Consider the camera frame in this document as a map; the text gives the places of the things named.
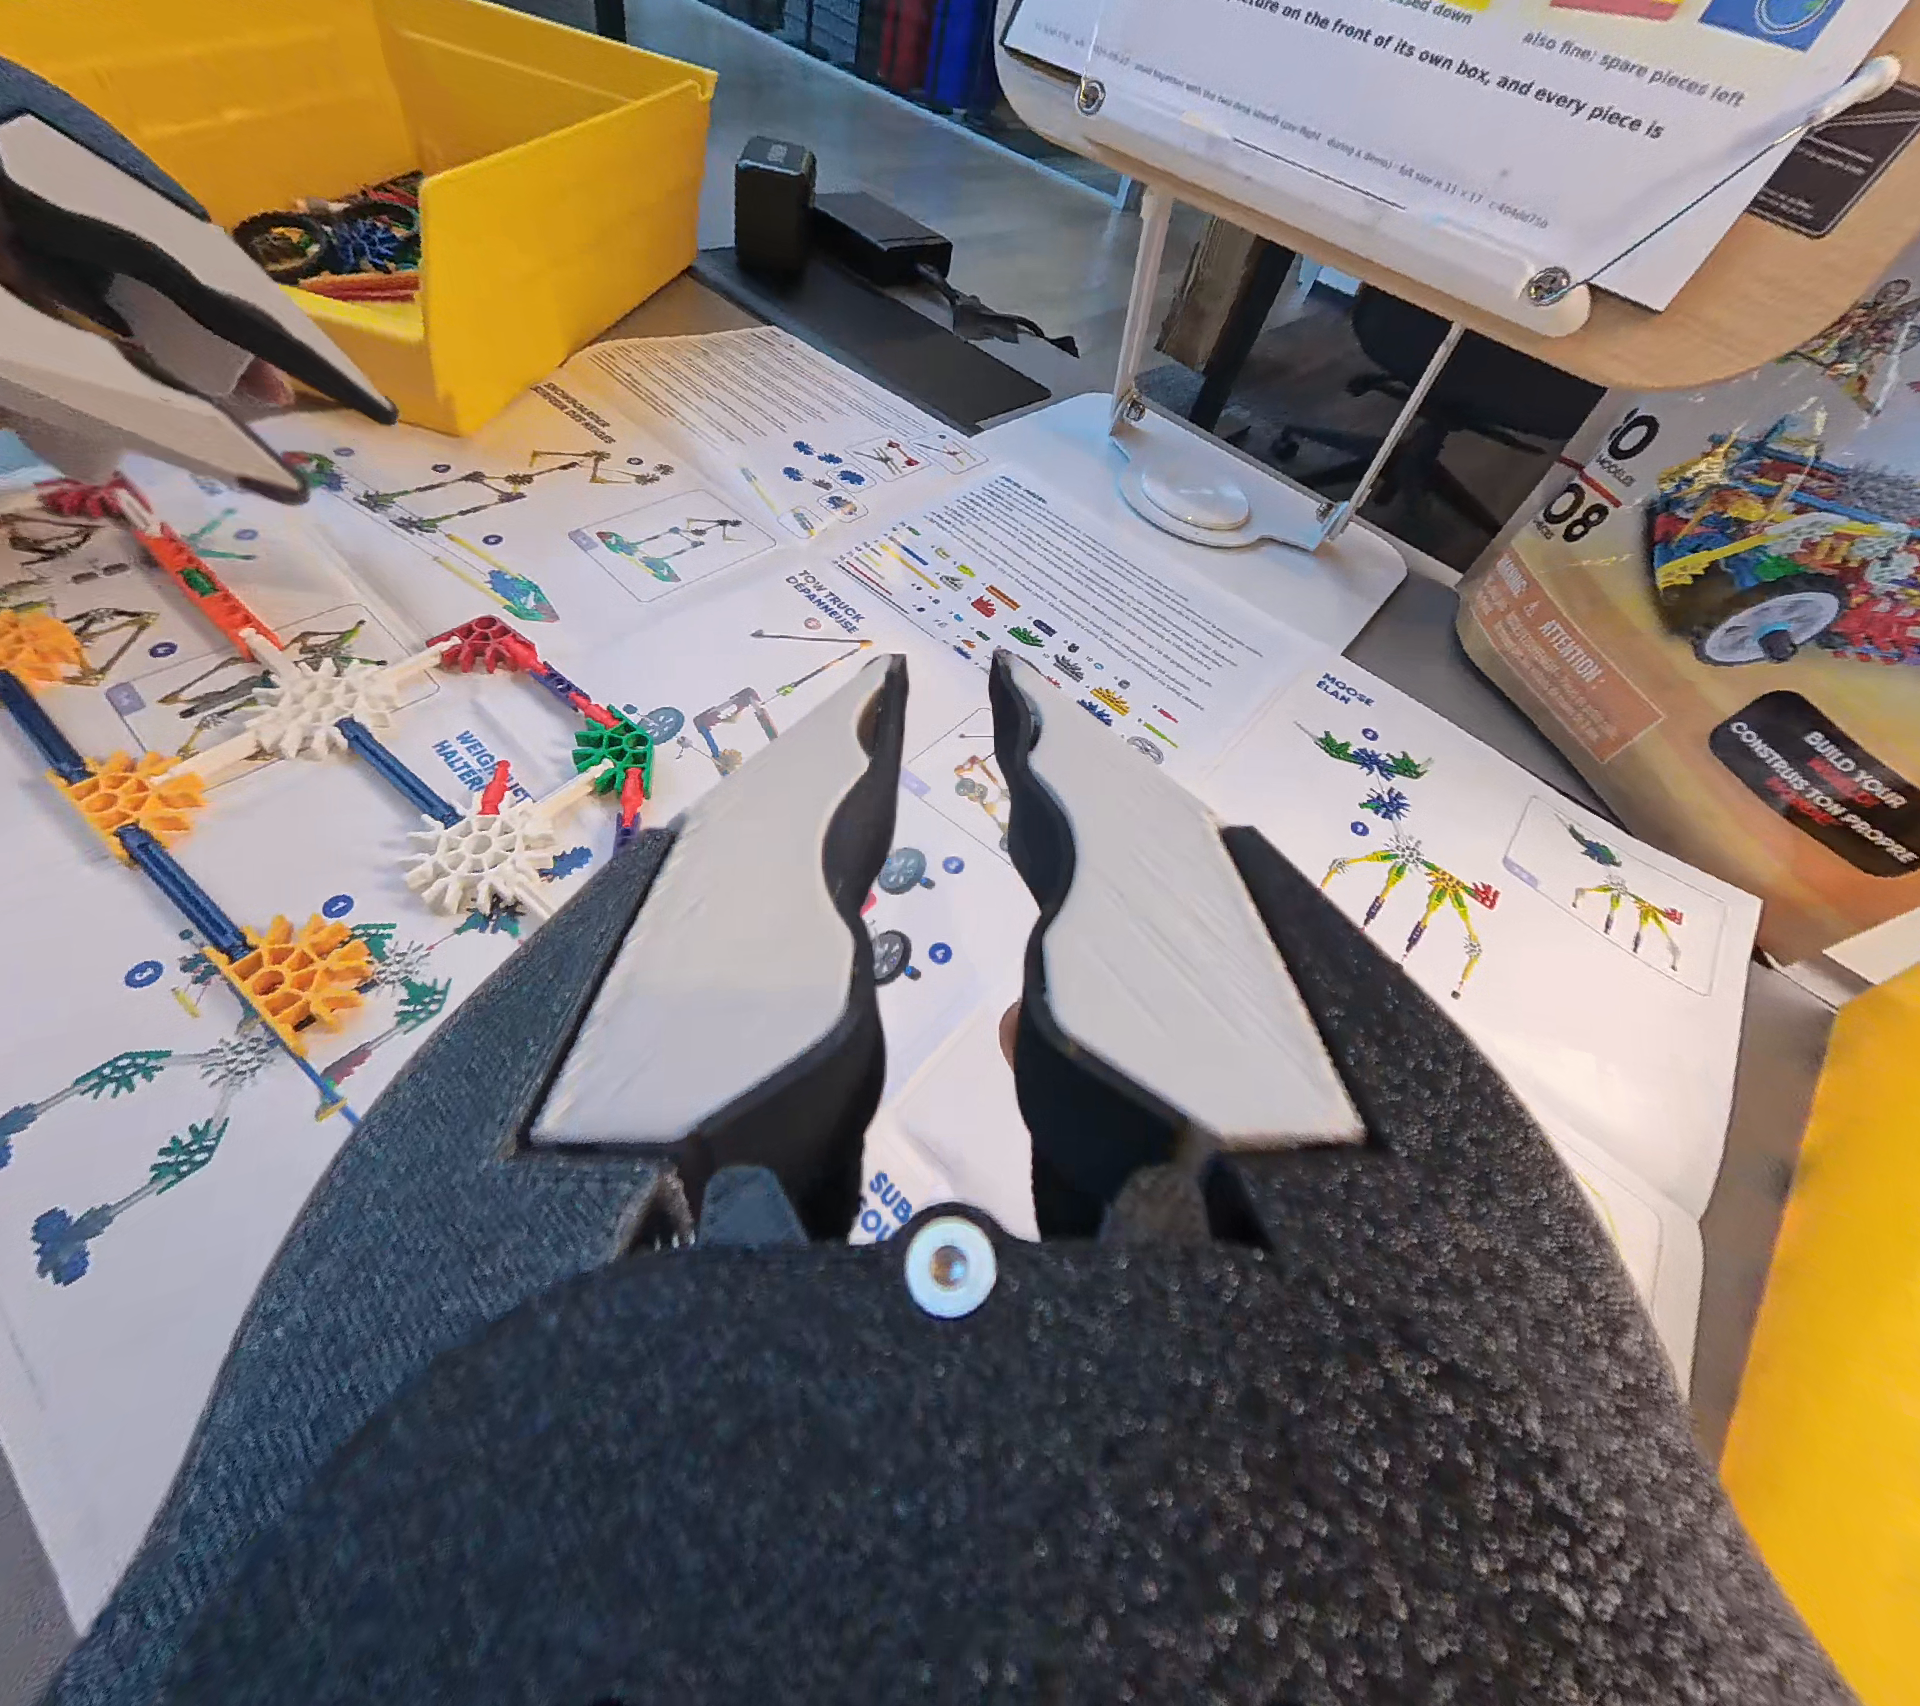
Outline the black power adapter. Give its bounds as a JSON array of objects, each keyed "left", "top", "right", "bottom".
[{"left": 809, "top": 191, "right": 955, "bottom": 290}]

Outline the toy building instruction sheet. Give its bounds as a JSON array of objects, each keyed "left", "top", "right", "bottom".
[{"left": 0, "top": 325, "right": 1765, "bottom": 1617}]

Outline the pile of toy rods and connectors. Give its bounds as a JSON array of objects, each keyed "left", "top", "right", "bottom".
[{"left": 234, "top": 186, "right": 427, "bottom": 303}]

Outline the black office chair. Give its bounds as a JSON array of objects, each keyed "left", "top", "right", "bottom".
[{"left": 1320, "top": 282, "right": 1567, "bottom": 484}]

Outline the construction toy box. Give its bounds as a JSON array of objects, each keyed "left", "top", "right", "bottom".
[{"left": 1461, "top": 282, "right": 1920, "bottom": 963}]

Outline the flat dark device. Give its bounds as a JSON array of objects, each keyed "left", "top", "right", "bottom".
[{"left": 699, "top": 251, "right": 1055, "bottom": 436}]

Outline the white stand frame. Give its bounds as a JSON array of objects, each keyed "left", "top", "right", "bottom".
[{"left": 1103, "top": 55, "right": 1910, "bottom": 553}]

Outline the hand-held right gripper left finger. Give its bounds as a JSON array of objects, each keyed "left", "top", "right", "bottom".
[{"left": 532, "top": 656, "right": 912, "bottom": 1227}]

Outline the colourful rod connector toy model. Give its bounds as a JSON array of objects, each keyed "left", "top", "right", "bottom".
[{"left": 0, "top": 469, "right": 656, "bottom": 1047}]

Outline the black box device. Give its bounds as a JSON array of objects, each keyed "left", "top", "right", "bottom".
[{"left": 735, "top": 138, "right": 817, "bottom": 286}]

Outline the white round disc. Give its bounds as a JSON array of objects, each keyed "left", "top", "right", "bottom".
[{"left": 970, "top": 396, "right": 1409, "bottom": 657}]

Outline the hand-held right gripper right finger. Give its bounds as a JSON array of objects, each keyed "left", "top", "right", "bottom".
[{"left": 989, "top": 653, "right": 1367, "bottom": 1222}]

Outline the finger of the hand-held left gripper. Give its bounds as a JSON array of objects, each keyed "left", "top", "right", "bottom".
[
  {"left": 0, "top": 109, "right": 402, "bottom": 428},
  {"left": 0, "top": 275, "right": 308, "bottom": 501}
]

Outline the printed paper sheet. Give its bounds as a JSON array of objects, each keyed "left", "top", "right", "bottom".
[{"left": 1005, "top": 0, "right": 1920, "bottom": 316}]

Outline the yellow plastic bin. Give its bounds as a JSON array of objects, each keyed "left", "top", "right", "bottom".
[
  {"left": 0, "top": 0, "right": 720, "bottom": 436},
  {"left": 1719, "top": 971, "right": 1920, "bottom": 1706}
]

